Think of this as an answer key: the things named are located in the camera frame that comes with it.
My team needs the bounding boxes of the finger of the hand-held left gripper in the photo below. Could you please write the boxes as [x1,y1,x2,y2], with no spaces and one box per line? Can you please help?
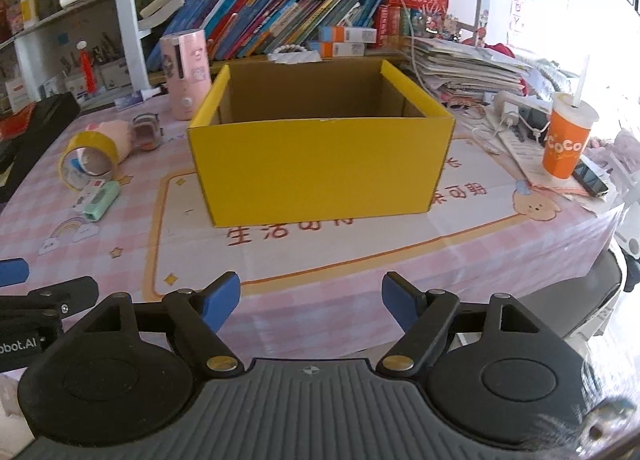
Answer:
[0,276,100,319]
[0,258,29,288]

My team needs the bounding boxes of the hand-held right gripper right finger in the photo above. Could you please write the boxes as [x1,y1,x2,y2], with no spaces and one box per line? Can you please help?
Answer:
[376,271,556,379]

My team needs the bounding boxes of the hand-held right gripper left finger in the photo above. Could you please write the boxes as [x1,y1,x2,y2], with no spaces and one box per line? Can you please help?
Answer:
[62,271,246,381]

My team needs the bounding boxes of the yellow tape roll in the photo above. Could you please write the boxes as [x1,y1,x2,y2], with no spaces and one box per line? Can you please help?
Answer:
[59,130,120,191]

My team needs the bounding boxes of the yellow cardboard box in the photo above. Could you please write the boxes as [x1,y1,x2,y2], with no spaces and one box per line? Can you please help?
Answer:
[186,58,456,229]

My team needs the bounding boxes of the pink checked tablecloth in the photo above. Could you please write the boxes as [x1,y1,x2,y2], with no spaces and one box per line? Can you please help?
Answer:
[0,54,627,387]

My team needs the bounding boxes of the mint green correction tape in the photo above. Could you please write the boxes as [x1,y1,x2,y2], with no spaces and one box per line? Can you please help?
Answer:
[75,180,122,221]

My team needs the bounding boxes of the black box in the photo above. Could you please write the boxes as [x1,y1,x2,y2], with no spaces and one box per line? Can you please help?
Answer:
[0,92,82,202]

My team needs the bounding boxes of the pink cylinder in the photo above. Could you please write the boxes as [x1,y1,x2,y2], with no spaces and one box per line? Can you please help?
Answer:
[87,120,134,161]

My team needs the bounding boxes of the small glass jar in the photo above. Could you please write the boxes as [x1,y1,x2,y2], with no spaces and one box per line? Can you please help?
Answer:
[132,112,165,152]

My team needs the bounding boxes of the black chair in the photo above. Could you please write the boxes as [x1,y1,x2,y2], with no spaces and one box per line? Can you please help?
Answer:
[519,249,627,342]

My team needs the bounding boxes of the printed paper sheets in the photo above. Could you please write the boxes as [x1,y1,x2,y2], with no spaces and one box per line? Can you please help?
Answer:
[492,124,622,215]

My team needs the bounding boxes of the pink cylindrical humidifier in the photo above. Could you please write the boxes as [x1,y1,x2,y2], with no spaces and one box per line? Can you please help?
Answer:
[159,29,214,121]

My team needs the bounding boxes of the orange paper cup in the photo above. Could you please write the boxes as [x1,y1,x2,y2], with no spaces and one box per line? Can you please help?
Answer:
[542,92,600,180]

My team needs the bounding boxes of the black rectangular device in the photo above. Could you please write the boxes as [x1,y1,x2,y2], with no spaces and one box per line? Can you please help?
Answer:
[571,160,612,199]

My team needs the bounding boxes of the white power strip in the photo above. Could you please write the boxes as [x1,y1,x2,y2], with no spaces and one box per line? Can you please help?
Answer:
[492,90,553,130]

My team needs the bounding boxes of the stack of papers and booklets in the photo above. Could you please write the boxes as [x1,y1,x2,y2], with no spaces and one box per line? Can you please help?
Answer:
[404,35,535,102]

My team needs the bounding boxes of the white quilted handbag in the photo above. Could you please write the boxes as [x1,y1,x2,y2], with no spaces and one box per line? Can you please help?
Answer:
[266,43,324,64]

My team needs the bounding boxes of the curved side shelf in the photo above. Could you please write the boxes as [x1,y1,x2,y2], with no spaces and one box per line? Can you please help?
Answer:
[0,0,123,108]

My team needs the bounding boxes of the orange and white carton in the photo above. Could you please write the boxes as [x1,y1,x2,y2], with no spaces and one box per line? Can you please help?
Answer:
[318,26,377,45]
[318,42,367,60]

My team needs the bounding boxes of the red cloth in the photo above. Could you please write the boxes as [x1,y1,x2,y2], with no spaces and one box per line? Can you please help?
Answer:
[479,42,517,60]

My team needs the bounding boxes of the colourful figurines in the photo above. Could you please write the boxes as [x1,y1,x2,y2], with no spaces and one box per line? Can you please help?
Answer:
[409,9,477,42]

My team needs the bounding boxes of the white metal bookshelf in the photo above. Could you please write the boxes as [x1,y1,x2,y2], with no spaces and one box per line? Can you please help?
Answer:
[109,0,495,91]

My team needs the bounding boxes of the row of colourful books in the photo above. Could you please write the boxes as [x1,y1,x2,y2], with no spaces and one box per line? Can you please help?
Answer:
[145,0,387,62]

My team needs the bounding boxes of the white drinking straw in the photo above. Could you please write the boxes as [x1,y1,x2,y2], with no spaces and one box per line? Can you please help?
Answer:
[571,54,591,109]

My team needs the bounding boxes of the red books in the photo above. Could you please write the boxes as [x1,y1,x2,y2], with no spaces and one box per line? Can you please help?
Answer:
[372,0,450,49]

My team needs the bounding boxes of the white cable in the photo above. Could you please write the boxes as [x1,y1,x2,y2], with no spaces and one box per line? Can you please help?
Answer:
[369,0,418,78]

